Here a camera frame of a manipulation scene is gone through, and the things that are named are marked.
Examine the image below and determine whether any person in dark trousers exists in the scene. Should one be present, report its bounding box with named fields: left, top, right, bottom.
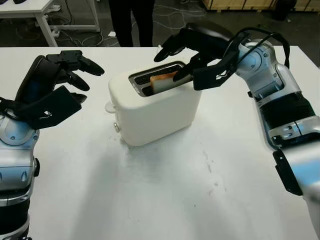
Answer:
left=108, top=0, right=155, bottom=48

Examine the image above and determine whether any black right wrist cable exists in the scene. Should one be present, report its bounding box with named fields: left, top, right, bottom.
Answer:
left=219, top=27, right=291, bottom=76

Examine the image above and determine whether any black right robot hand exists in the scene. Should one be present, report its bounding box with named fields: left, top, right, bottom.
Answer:
left=153, top=21, right=237, bottom=82

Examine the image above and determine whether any white background table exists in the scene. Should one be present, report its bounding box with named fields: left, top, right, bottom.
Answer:
left=0, top=0, right=102, bottom=48

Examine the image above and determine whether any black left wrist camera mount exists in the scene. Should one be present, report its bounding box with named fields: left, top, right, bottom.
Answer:
left=0, top=86, right=83, bottom=130

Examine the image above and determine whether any toast slice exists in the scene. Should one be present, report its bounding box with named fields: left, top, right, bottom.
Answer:
left=149, top=70, right=181, bottom=95

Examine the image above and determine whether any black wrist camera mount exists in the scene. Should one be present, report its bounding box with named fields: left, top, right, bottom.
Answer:
left=0, top=86, right=83, bottom=130
left=191, top=58, right=238, bottom=91

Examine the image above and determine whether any cream two-slot toaster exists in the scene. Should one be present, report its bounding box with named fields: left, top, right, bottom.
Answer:
left=104, top=60, right=202, bottom=147

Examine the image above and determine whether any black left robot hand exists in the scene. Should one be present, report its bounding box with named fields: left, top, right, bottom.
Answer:
left=14, top=49, right=105, bottom=105

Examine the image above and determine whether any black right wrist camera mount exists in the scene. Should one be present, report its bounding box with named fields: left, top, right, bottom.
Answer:
left=191, top=58, right=238, bottom=91

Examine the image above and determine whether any black bag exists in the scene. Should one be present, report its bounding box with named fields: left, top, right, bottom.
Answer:
left=272, top=0, right=292, bottom=22

